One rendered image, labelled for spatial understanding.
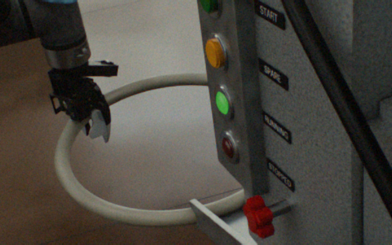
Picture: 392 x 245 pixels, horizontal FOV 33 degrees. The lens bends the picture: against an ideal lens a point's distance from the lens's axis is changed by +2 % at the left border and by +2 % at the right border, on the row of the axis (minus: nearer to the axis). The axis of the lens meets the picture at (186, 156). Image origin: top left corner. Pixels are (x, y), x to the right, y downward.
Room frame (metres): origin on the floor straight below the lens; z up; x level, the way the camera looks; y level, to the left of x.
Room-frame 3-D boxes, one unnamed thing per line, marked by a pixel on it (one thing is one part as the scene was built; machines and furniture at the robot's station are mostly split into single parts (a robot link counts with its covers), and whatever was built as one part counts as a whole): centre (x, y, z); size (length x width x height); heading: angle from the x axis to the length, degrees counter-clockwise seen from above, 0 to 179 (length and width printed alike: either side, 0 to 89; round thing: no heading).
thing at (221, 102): (0.53, -0.04, 1.32); 0.02 x 0.01 x 0.02; 18
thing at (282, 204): (0.46, -0.07, 1.23); 0.04 x 0.04 x 0.04; 18
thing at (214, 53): (0.53, -0.04, 1.37); 0.03 x 0.01 x 0.03; 18
